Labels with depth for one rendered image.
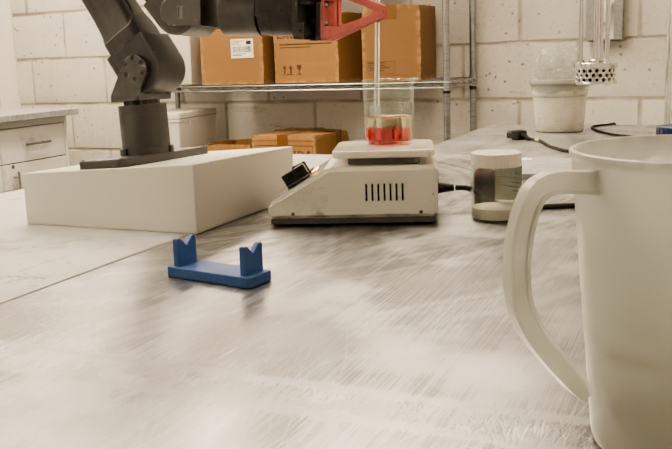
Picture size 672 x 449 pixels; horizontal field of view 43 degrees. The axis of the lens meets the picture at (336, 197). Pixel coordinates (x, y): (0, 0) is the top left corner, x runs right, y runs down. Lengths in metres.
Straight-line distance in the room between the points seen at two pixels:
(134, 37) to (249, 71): 2.37
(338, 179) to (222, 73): 2.57
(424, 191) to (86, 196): 0.41
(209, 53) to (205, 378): 3.05
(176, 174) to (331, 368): 0.49
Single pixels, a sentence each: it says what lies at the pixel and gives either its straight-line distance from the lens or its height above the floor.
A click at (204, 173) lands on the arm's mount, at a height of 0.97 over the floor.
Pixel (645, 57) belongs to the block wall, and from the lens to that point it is 3.44.
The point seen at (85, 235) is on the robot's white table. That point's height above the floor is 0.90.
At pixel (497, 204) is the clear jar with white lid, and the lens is 1.01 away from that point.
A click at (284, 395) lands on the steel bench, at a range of 0.53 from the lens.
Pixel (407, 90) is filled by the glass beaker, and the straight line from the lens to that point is 1.03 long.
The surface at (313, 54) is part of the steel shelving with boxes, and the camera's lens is 3.39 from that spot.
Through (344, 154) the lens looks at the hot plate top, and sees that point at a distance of 1.00.
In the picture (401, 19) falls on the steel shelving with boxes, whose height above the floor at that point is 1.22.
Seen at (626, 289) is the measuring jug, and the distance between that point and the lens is 0.41.
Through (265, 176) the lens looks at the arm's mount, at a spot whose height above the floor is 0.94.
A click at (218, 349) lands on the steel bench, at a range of 0.61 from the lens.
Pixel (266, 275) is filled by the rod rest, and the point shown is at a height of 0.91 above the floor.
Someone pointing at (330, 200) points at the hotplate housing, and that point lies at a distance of 1.00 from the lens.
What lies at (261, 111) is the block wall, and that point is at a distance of 3.92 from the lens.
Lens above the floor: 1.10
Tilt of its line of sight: 9 degrees down
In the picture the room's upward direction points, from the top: 2 degrees counter-clockwise
